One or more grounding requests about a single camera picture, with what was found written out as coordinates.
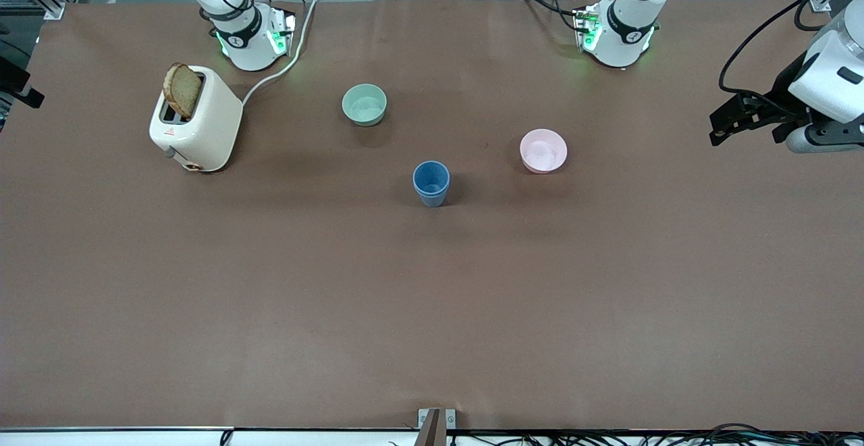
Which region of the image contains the white toaster power cable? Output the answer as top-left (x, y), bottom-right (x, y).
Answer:
top-left (241, 0), bottom-right (322, 107)

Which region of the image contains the pink bowl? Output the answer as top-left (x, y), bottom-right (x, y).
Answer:
top-left (519, 128), bottom-right (568, 175)

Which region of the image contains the brown table cover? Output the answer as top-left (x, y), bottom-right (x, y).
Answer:
top-left (0, 0), bottom-right (864, 432)

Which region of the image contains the brown bread slice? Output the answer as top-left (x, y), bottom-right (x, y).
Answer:
top-left (163, 62), bottom-right (204, 121)

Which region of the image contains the cream white toaster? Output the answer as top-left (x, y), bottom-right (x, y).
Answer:
top-left (148, 65), bottom-right (244, 173)

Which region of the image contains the black cable bundle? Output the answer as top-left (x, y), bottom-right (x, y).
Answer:
top-left (388, 422), bottom-right (864, 446)

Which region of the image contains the metal table edge bracket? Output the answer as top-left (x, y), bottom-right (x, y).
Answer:
top-left (418, 408), bottom-right (457, 446)

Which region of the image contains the mint green bowl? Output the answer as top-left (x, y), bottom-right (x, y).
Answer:
top-left (341, 83), bottom-right (388, 128)

